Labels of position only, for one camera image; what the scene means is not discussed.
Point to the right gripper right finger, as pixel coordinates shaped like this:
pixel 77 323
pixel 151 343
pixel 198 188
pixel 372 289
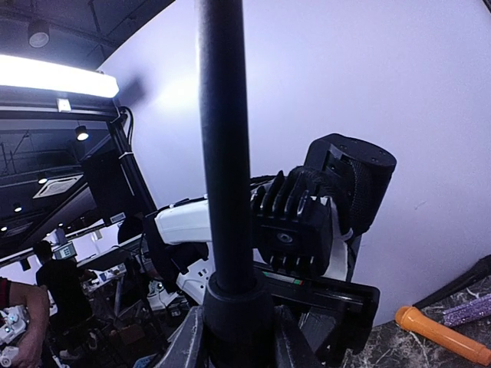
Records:
pixel 291 349

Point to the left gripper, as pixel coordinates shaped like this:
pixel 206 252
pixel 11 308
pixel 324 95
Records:
pixel 334 316

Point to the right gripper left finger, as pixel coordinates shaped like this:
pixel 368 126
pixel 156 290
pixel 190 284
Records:
pixel 188 347

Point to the black round-base stand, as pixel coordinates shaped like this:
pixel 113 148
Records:
pixel 237 308

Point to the purple glitter microphone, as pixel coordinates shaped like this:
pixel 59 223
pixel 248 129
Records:
pixel 467 312

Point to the black microphone orange base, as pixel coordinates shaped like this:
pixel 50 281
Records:
pixel 476 273

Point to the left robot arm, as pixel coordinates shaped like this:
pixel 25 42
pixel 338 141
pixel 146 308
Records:
pixel 181 245

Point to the standing person black shirt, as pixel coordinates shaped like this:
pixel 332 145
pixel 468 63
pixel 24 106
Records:
pixel 63 278

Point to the seated person striped shirt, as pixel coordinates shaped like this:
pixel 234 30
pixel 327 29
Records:
pixel 35 299

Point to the bright ceiling light panel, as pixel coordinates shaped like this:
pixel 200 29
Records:
pixel 30 73

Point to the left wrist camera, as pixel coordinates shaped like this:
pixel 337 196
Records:
pixel 296 218

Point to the black left frame post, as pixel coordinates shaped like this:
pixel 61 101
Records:
pixel 128 161

